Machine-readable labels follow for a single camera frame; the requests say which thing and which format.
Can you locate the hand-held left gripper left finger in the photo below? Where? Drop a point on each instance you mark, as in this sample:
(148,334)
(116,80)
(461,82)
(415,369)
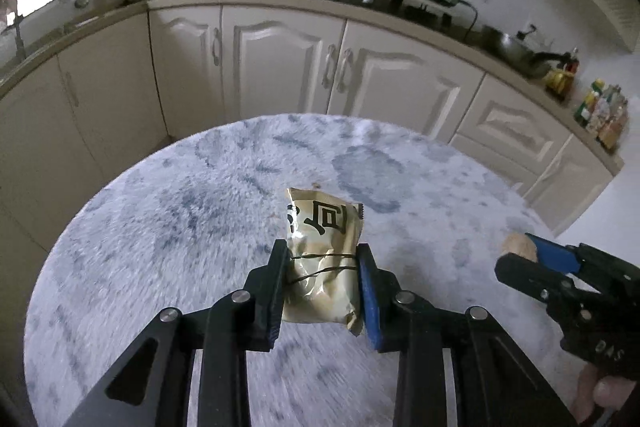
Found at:
(275,307)

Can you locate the metal faucet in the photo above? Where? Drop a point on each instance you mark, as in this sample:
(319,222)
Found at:
(19,37)

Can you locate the small beige round piece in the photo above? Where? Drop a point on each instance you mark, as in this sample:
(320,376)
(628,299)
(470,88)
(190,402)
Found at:
(517,246)

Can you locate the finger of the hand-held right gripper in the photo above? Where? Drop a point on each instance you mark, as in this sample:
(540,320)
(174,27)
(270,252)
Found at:
(555,257)
(530,274)

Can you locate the gold beige snack packet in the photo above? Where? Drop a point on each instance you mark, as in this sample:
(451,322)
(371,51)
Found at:
(320,227)

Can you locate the person's right hand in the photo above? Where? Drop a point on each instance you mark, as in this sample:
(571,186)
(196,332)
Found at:
(592,394)

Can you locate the cream kitchen base cabinets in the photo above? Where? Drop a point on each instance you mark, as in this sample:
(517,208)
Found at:
(280,57)

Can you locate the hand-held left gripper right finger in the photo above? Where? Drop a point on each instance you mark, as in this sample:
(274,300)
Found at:
(370,302)

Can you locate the group of condiment bottles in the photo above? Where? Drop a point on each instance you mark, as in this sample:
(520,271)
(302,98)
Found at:
(605,117)

